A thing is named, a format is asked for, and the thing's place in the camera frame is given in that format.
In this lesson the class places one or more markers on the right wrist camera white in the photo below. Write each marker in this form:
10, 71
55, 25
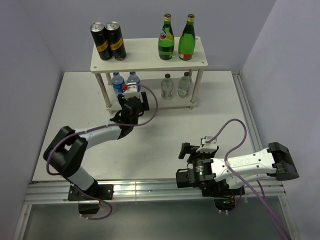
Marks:
208, 144

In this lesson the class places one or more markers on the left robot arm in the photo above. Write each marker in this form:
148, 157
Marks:
66, 151

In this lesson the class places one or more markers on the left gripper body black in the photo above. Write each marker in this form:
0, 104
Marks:
135, 121

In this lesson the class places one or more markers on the green glass bottle tall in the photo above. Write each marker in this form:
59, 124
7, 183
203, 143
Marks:
187, 41

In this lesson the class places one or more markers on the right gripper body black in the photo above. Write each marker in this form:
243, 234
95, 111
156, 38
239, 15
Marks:
195, 155

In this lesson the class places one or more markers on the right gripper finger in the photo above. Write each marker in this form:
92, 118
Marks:
183, 179
187, 148

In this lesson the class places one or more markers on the green glass bottle front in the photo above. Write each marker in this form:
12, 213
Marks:
166, 41

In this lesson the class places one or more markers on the black can right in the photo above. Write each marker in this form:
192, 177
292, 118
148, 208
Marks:
116, 41

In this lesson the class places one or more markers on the white two-tier shelf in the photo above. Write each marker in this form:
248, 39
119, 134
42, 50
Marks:
142, 58

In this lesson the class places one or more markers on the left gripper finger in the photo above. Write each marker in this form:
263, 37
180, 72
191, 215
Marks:
121, 100
144, 101

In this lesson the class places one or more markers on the black can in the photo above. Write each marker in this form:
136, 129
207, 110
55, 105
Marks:
100, 36
116, 41

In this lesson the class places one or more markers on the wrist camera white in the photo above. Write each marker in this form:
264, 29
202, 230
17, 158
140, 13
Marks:
208, 144
130, 90

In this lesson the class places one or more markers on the aluminium frame rail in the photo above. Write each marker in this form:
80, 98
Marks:
149, 175

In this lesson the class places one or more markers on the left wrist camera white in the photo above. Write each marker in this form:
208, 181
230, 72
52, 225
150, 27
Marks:
130, 90

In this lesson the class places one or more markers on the clear glass bottle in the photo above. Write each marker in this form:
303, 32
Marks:
166, 87
184, 85

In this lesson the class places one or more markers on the water bottle blue label front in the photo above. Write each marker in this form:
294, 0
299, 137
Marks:
117, 83

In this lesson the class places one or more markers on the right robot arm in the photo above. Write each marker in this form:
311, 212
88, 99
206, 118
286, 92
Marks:
219, 178

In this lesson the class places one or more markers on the water bottle blue label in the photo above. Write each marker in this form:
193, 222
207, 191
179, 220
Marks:
117, 83
133, 79

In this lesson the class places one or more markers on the black can left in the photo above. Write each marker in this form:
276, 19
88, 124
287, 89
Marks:
100, 36

